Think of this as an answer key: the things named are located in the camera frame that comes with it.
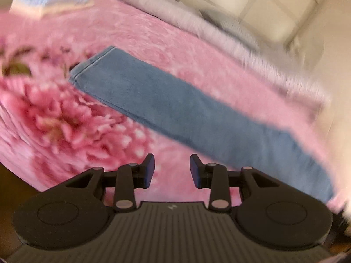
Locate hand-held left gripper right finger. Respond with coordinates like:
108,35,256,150
190,154,281,213

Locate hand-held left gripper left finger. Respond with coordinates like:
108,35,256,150
66,153,156,213

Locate blue denim jeans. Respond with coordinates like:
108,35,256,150
68,46,337,204

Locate pink floral blanket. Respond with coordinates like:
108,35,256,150
0,0,351,212

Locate grey checkered pillow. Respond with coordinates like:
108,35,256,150
201,8,261,54

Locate white padded headboard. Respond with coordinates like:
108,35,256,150
156,0,333,50

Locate folded cream garment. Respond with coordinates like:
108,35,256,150
9,0,95,20

